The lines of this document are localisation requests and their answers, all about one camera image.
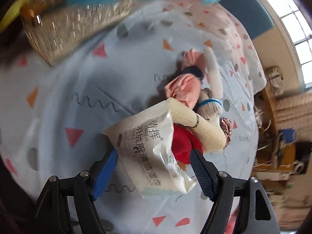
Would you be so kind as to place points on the ornate gold tissue box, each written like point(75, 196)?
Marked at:
point(54, 35)

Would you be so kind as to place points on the white work glove blue trim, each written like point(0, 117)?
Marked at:
point(209, 105)

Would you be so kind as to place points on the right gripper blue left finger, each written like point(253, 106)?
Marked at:
point(52, 208)

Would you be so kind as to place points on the brown pink hair scrunchie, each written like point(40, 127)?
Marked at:
point(226, 126)

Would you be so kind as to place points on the blue folding chair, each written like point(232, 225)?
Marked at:
point(290, 135)

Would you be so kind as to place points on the red fuzzy sock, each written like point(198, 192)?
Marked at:
point(183, 143)

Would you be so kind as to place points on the cream knit sock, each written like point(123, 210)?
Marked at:
point(209, 133)

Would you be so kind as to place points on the packages on desk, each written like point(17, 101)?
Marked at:
point(275, 77)

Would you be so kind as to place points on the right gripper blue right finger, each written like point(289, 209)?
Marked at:
point(255, 212)

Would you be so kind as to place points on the grey yellow blue headboard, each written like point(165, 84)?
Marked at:
point(252, 14)

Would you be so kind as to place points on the beige patterned curtain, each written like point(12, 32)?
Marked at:
point(294, 112)

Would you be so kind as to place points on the patterned white bed cover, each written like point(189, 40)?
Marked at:
point(51, 117)

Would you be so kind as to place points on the white wet wipes packet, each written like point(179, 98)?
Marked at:
point(143, 143)

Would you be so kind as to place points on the wooden side desk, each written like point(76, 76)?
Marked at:
point(273, 154)

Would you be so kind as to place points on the pink rolled towel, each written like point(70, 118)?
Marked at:
point(186, 86)

